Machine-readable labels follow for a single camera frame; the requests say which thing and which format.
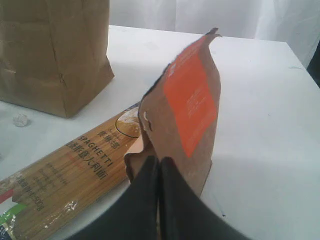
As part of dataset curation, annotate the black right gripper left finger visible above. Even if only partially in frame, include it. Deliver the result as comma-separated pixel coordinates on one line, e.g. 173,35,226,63
69,155,159,240

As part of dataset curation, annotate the white backdrop curtain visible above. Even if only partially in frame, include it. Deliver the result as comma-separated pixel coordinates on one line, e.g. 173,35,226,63
110,0,320,52

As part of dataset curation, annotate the spaghetti package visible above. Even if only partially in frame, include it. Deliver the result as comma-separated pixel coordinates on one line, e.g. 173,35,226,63
0,104,141,240

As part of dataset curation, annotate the brown paper shopping bag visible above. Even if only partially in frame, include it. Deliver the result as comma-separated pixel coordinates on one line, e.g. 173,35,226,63
0,0,114,118

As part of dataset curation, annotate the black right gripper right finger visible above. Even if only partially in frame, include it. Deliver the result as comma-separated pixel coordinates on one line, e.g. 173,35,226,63
159,157,248,240

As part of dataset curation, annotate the white crumpled paper ball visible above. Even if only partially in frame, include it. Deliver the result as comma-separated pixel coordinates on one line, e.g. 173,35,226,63
12,113,30,128

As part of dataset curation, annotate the brown kraft pouch orange label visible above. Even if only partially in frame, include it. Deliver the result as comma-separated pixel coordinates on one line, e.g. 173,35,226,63
124,28,221,196

